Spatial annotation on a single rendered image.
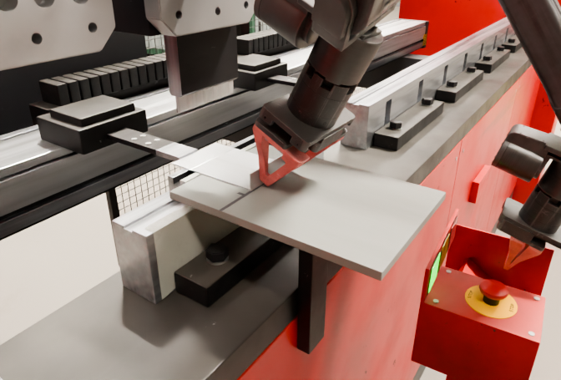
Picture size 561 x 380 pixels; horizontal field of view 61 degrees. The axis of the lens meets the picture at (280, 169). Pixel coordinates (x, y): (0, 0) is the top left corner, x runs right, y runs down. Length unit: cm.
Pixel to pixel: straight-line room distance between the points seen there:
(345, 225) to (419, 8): 230
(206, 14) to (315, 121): 16
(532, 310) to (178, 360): 51
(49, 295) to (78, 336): 157
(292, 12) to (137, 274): 34
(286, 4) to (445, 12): 224
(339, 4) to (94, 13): 20
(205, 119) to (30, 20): 60
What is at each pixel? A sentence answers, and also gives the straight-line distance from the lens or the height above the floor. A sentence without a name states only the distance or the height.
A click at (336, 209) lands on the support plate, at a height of 100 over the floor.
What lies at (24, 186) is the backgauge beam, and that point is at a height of 95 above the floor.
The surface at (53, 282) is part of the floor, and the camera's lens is 221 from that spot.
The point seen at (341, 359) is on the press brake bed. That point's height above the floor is 63.
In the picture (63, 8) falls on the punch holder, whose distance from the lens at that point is 41.
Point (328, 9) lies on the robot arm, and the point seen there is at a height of 121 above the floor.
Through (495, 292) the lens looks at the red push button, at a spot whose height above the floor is 81.
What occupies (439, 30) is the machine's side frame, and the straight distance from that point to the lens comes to 270.
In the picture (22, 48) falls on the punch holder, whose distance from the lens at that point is 40.
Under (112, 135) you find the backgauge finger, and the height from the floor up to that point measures 100.
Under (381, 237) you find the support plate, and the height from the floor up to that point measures 100.
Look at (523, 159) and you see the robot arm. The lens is 75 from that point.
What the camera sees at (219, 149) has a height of 100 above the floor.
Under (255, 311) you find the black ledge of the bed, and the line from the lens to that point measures 57.
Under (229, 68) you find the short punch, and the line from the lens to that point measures 61.
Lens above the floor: 125
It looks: 25 degrees down
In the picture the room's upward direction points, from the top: straight up
